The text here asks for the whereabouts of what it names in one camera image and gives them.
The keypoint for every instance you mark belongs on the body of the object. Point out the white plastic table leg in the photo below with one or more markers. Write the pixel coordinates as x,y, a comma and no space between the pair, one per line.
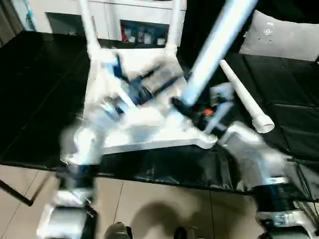
246,97
214,49
89,30
173,25

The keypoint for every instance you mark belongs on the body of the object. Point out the grey curtain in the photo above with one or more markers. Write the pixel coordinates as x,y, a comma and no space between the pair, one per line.
10,20

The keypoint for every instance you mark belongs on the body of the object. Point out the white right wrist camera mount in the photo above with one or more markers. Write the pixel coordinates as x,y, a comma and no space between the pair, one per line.
221,99

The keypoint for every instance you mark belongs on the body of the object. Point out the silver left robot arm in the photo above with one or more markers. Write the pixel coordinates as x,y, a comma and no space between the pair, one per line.
84,144

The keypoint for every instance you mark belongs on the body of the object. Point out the white plastic table top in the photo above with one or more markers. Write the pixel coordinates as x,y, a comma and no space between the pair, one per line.
149,129

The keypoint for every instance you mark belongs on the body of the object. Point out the dark left robot foot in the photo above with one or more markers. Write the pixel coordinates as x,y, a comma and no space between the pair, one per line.
118,231

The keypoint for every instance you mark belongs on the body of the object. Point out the grey cushion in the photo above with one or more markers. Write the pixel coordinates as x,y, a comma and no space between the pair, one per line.
281,35

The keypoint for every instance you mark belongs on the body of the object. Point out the black cabinet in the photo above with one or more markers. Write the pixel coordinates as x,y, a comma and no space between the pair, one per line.
199,20

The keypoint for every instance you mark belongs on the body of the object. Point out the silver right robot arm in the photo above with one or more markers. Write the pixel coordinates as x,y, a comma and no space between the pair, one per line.
261,154

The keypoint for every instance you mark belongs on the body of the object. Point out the black table mat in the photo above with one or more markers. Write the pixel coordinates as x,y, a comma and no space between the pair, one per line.
37,99

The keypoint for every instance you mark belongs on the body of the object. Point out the white glass-door cabinet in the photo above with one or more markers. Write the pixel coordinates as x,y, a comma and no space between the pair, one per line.
112,12

